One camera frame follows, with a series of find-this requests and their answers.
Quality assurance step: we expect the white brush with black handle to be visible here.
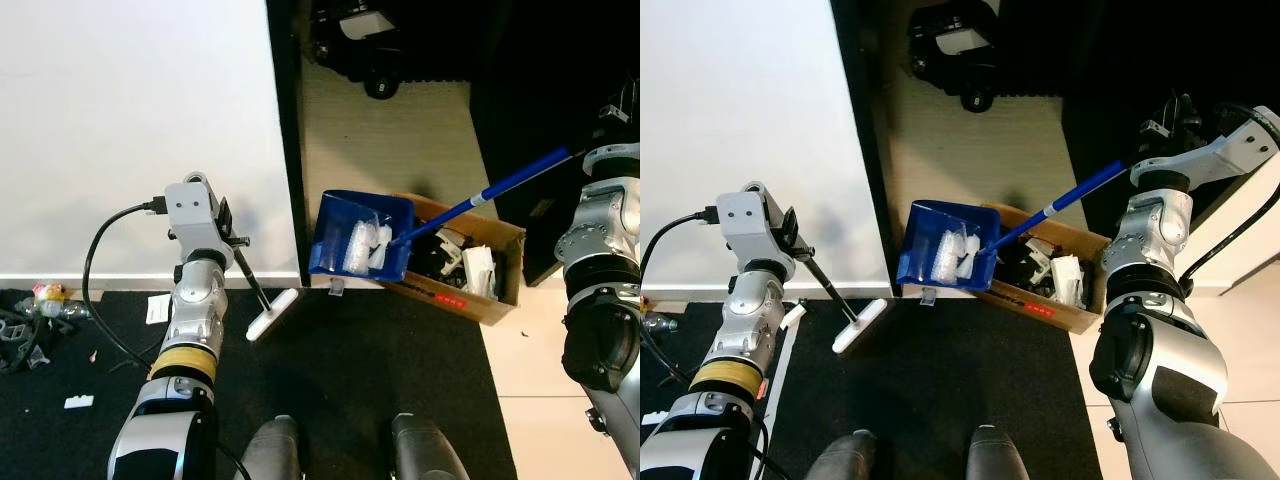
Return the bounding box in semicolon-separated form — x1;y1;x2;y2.
230;243;301;343
800;255;890;356

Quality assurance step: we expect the blue long-handled dustpan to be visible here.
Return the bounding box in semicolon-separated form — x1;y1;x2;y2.
308;147;574;284
895;158;1139;293

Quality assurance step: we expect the white floor tape strip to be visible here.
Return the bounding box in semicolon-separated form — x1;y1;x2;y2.
762;303;806;411

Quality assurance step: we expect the black floor mat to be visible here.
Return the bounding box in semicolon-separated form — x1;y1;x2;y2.
640;298;1106;480
0;288;519;480

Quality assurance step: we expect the black desk panel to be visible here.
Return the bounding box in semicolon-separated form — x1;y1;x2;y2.
468;0;641;286
830;0;896;296
266;0;306;286
1060;0;1280;241

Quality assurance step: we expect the white paper packet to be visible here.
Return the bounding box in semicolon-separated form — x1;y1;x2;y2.
1048;255;1086;307
460;245;498;298

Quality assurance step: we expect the black office chair base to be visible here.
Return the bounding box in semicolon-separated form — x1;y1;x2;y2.
905;0;1001;113
312;0;401;99

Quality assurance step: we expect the grey left robot leg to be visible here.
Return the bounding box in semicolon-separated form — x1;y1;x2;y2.
808;430;876;480
238;415;301;480

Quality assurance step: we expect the grey robot leg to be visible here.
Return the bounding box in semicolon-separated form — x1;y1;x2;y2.
238;415;301;480
965;425;1031;480
808;430;876;480
392;413;471;480

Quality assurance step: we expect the brown cardboard box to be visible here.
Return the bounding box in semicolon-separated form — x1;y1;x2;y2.
380;192;526;326
975;200;1111;336

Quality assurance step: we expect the grey right robot leg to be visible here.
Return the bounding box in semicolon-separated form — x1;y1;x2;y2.
392;413;471;480
965;425;1031;480

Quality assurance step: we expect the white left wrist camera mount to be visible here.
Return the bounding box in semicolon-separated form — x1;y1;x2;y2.
716;181;786;269
163;172;233;263

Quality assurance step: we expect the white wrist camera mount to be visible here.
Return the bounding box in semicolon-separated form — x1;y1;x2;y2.
716;181;786;269
583;143;641;171
163;172;233;263
1130;105;1280;191

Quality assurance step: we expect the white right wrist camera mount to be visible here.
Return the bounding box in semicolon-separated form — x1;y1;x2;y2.
1130;105;1280;191
583;143;641;171

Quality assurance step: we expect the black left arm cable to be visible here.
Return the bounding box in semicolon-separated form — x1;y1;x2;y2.
82;200;169;373
640;205;723;386

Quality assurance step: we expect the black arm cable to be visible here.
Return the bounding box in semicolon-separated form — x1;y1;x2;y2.
640;205;723;386
1180;100;1280;296
82;200;169;373

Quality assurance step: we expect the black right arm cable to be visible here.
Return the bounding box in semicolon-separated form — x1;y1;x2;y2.
1180;100;1280;296

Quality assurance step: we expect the black tangled strap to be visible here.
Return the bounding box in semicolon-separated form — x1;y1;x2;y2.
0;308;51;376

